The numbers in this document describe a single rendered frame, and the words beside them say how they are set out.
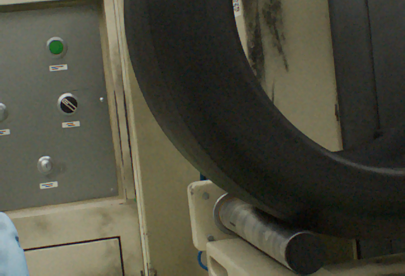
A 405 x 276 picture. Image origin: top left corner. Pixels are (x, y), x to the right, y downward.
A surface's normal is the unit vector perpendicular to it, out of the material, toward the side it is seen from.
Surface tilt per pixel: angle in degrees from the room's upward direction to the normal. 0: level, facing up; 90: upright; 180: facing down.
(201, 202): 90
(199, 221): 90
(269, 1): 90
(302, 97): 90
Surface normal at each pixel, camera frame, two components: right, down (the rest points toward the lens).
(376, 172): 0.14, 0.22
